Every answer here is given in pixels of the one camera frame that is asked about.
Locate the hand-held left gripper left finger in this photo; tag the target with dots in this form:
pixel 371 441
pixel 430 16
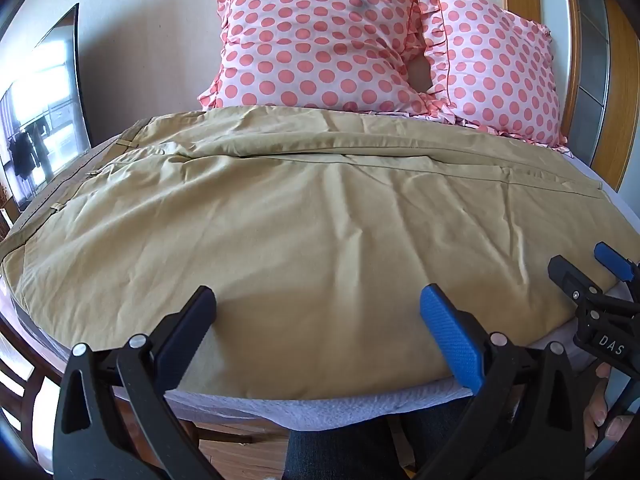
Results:
pixel 192 321

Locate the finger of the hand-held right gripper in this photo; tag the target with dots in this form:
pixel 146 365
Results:
pixel 611 256
pixel 570 276

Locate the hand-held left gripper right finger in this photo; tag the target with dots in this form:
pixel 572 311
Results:
pixel 450 340

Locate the khaki pants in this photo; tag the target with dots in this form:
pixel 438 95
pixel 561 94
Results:
pixel 300 240

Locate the person's right hand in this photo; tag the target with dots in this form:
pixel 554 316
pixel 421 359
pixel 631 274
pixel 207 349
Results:
pixel 597 422

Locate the person's leg in dark jeans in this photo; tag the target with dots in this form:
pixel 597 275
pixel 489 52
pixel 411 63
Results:
pixel 350 450

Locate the dark wooden chair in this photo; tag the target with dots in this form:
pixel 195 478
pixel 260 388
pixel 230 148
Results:
pixel 22 385

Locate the small pink polka dot pillow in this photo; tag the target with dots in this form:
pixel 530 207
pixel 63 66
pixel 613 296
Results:
pixel 495 60

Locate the large pink polka dot pillow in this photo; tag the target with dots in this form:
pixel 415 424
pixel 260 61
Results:
pixel 310 35

